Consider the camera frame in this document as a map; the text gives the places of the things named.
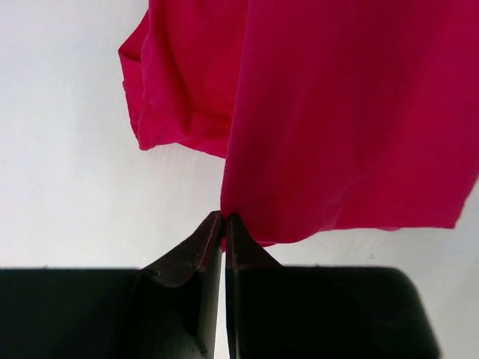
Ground red t shirt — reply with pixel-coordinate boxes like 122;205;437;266
118;1;478;246

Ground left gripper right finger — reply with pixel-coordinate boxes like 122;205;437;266
225;215;440;358

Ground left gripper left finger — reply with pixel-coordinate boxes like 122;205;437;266
1;212;222;358

